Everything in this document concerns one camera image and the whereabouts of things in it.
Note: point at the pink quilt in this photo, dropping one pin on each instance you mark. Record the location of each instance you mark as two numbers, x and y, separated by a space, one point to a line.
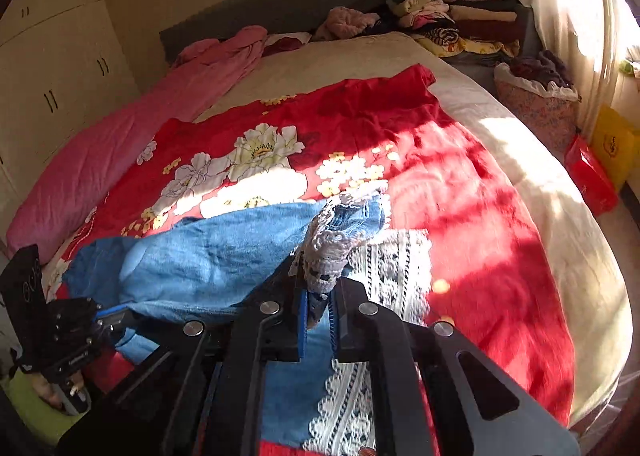
100 151

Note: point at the pink fuzzy garment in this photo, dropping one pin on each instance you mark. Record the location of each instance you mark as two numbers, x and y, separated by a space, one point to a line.
345 21

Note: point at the red floral blanket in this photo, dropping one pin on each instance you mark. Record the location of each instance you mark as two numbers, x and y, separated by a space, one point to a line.
450 186

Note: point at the cream wardrobe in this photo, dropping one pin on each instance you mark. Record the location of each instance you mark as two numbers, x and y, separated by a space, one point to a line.
50 61

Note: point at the person's left forearm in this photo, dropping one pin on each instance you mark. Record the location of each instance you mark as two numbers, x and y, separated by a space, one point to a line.
20 411

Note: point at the cream curtain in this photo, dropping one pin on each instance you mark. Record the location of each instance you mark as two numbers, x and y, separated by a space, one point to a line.
565 1

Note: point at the red bag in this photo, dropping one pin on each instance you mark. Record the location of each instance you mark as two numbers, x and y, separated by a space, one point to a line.
592 181

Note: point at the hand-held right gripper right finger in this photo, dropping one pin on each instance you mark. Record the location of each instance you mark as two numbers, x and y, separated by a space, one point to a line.
334 331

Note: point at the person's left hand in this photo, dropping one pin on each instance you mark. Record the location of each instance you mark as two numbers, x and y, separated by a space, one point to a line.
47 391

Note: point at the pile of folded clothes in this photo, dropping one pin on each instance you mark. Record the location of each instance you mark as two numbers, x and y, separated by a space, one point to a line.
465 11

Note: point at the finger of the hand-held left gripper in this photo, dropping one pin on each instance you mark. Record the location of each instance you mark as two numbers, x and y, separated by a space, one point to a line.
112 312
119 328

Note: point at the floral bag of clothes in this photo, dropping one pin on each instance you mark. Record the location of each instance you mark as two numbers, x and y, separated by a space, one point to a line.
540 101

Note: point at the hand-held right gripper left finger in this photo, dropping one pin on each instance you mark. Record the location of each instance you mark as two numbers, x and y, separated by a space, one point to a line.
301 321

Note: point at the yellow bag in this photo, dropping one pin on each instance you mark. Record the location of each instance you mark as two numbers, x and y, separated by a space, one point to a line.
617 146

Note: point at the grey headboard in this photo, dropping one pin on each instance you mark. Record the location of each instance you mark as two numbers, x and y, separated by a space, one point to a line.
280 1

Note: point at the beige bed sheet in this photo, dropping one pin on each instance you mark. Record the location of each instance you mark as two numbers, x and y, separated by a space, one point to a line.
550 196

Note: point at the dark red garment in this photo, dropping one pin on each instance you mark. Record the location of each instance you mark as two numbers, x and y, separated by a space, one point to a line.
287 44

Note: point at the blue denim pants lace trim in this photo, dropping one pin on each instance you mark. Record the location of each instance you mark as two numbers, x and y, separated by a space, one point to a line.
210 256

